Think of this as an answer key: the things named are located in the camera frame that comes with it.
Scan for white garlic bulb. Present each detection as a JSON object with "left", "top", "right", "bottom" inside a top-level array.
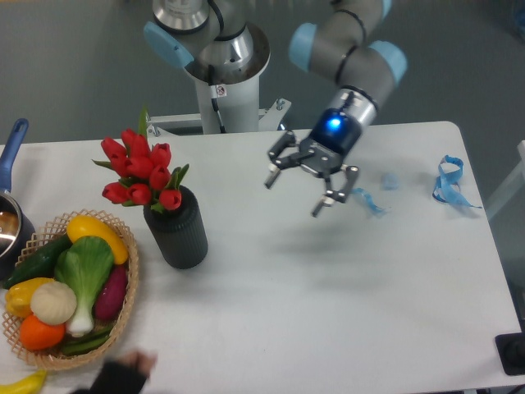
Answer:
[{"left": 30, "top": 282, "right": 77, "bottom": 325}]

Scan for dark sleeve forearm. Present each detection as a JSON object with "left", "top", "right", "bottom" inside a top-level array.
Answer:
[{"left": 72, "top": 360, "right": 149, "bottom": 394}]

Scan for dark grey ribbed vase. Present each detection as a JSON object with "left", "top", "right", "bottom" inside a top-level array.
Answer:
[{"left": 143, "top": 186, "right": 208, "bottom": 269}]

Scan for green bok choy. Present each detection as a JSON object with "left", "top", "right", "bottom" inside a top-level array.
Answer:
[{"left": 55, "top": 236, "right": 114, "bottom": 337}]

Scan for blue handled saucepan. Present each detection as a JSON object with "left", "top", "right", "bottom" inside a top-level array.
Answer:
[{"left": 1, "top": 118, "right": 34, "bottom": 280}]

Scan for purple sweet potato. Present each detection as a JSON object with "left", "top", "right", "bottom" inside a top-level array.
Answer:
[{"left": 94, "top": 265, "right": 127, "bottom": 321}]

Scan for woven wicker basket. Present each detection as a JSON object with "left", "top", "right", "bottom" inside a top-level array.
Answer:
[{"left": 2, "top": 209, "right": 139, "bottom": 371}]

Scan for orange fruit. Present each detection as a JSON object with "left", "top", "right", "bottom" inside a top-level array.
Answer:
[{"left": 20, "top": 314, "right": 66, "bottom": 351}]

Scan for green bean pod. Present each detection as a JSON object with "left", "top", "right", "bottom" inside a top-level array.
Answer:
[{"left": 60, "top": 326, "right": 113, "bottom": 356}]

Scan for person hand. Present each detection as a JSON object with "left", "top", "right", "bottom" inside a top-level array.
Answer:
[{"left": 118, "top": 350, "right": 158, "bottom": 378}]

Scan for blue ribbon strip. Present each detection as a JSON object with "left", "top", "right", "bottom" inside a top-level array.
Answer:
[{"left": 352, "top": 187, "right": 388, "bottom": 216}]

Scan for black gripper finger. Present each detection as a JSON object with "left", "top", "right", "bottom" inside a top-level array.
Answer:
[
  {"left": 311, "top": 164, "right": 360, "bottom": 218},
  {"left": 264, "top": 131, "right": 314, "bottom": 189}
]

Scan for red tulip bouquet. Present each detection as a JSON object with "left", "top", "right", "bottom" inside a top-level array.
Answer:
[{"left": 94, "top": 108, "right": 189, "bottom": 214}]

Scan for white frame at right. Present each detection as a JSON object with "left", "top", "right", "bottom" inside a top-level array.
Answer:
[{"left": 485, "top": 140, "right": 524, "bottom": 219}]

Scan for yellow bell pepper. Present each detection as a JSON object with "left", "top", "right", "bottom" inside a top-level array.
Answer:
[{"left": 5, "top": 277, "right": 53, "bottom": 318}]

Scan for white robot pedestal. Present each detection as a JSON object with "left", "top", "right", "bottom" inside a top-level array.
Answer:
[{"left": 144, "top": 22, "right": 291, "bottom": 135}]

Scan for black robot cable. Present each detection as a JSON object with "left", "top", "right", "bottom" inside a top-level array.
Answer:
[{"left": 206, "top": 64, "right": 227, "bottom": 135}]

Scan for blue ribbon right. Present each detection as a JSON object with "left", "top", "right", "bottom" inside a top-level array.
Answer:
[{"left": 431, "top": 155, "right": 482, "bottom": 208}]

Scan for black device at edge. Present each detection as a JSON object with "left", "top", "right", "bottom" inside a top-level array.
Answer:
[{"left": 495, "top": 332, "right": 524, "bottom": 376}]

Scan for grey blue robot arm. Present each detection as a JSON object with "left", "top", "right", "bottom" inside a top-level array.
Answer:
[{"left": 144, "top": 1, "right": 407, "bottom": 208}]

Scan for dark green cucumber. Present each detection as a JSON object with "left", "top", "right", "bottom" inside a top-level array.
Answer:
[{"left": 3, "top": 235, "right": 71, "bottom": 289}]

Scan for yellow squash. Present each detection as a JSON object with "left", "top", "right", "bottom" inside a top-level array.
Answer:
[{"left": 66, "top": 215, "right": 129, "bottom": 265}]

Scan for yellow banana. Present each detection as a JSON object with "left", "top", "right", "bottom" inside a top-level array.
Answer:
[{"left": 1, "top": 370, "right": 48, "bottom": 394}]

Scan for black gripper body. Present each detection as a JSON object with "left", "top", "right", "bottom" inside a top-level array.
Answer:
[{"left": 299, "top": 108, "right": 363, "bottom": 178}]

